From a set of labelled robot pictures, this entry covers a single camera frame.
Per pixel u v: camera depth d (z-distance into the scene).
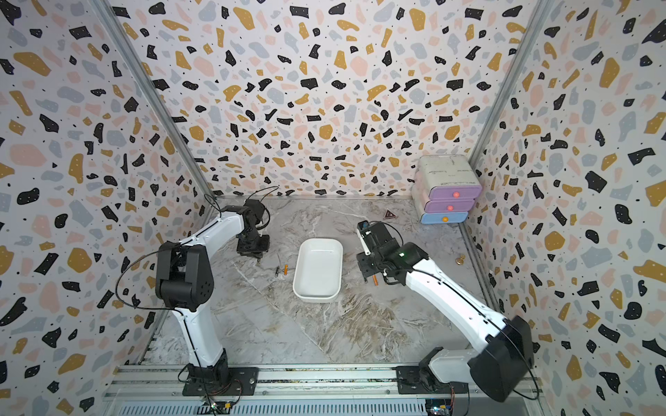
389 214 1.17
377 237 0.58
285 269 0.98
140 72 0.80
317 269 0.98
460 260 0.97
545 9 0.70
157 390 0.73
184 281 0.52
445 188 0.98
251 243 0.81
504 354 0.39
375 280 0.95
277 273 0.97
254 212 0.74
